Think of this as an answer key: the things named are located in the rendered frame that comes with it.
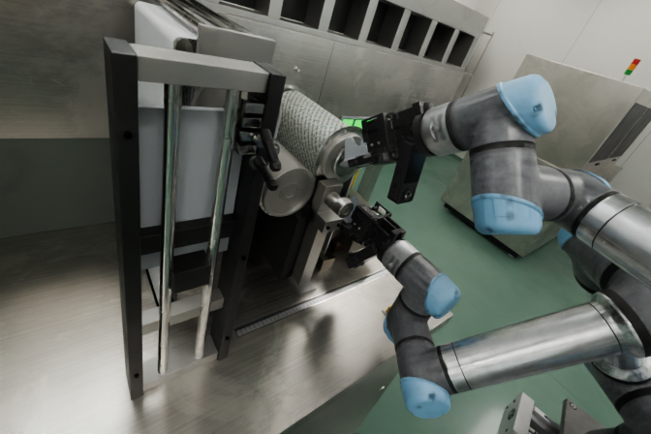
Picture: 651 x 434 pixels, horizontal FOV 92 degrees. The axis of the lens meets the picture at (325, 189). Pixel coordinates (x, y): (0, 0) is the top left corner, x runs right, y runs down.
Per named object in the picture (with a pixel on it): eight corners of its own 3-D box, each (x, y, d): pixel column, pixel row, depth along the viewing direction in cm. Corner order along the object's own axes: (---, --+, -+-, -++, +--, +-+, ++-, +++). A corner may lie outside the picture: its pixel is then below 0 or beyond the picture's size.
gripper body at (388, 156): (385, 123, 61) (441, 103, 51) (391, 167, 61) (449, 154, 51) (356, 122, 56) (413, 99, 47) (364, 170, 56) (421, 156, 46)
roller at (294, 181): (259, 221, 64) (270, 170, 58) (215, 160, 79) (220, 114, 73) (307, 212, 71) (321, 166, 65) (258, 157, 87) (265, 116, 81)
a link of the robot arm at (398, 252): (411, 272, 70) (387, 284, 65) (396, 259, 73) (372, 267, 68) (425, 248, 66) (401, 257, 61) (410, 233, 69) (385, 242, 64)
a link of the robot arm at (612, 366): (619, 425, 73) (601, 266, 49) (576, 362, 85) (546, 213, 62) (680, 415, 69) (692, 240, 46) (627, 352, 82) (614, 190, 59)
